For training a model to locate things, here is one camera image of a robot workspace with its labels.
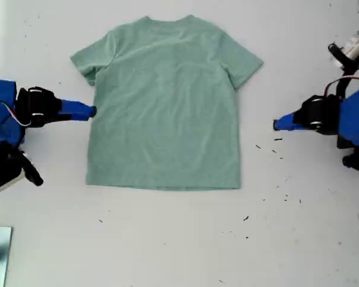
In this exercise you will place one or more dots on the green t-shirt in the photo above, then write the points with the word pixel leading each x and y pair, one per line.
pixel 167 104

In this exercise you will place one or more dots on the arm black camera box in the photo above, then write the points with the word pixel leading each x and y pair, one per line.
pixel 357 45
pixel 27 170

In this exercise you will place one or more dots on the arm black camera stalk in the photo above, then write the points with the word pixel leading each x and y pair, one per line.
pixel 344 86

